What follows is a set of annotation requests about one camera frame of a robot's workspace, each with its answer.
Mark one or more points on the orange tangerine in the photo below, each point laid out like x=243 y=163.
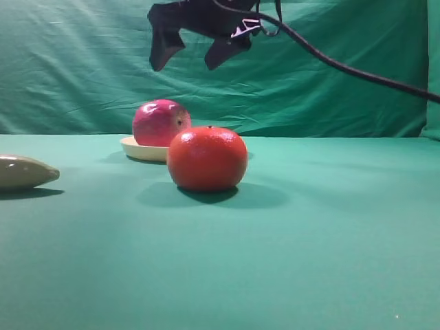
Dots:
x=207 y=159

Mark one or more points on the red apple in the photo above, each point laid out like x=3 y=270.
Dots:
x=157 y=122

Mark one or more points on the pale yellow plate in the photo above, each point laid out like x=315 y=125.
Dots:
x=143 y=153

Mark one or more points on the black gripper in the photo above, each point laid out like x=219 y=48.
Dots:
x=218 y=20

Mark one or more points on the pale yellow banana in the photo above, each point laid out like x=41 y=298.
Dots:
x=22 y=173

